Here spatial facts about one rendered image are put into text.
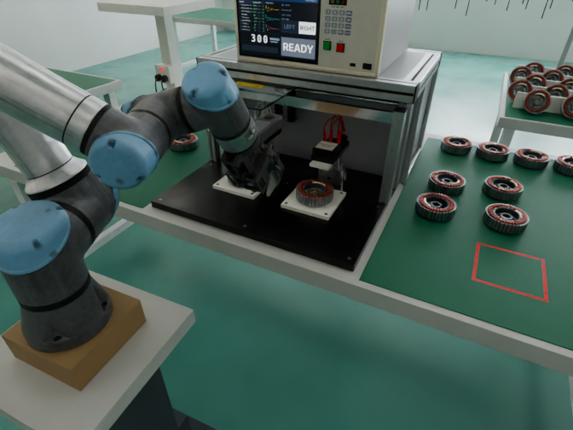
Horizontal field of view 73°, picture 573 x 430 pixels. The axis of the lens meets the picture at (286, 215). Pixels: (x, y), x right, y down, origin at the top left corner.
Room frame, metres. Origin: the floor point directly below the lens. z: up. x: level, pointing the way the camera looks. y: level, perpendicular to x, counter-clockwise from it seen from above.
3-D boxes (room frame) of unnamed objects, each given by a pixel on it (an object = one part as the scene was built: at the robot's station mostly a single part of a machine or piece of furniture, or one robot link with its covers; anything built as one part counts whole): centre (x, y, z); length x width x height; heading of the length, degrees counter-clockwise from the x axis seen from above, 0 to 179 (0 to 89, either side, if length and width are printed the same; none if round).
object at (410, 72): (1.32, -0.12, 1.09); 0.68 x 0.44 x 0.05; 64
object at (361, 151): (1.26, -0.09, 0.92); 0.66 x 0.01 x 0.30; 64
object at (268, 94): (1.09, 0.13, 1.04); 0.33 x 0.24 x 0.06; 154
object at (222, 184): (1.08, 0.13, 0.78); 0.15 x 0.15 x 0.01; 64
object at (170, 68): (1.95, 0.58, 0.98); 0.37 x 0.35 x 0.46; 64
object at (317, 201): (0.98, -0.08, 0.80); 0.11 x 0.11 x 0.04
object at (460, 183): (1.09, -0.52, 0.77); 0.11 x 0.11 x 0.04
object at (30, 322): (0.49, 0.41, 0.86); 0.15 x 0.15 x 0.10
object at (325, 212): (0.98, -0.08, 0.78); 0.15 x 0.15 x 0.01; 64
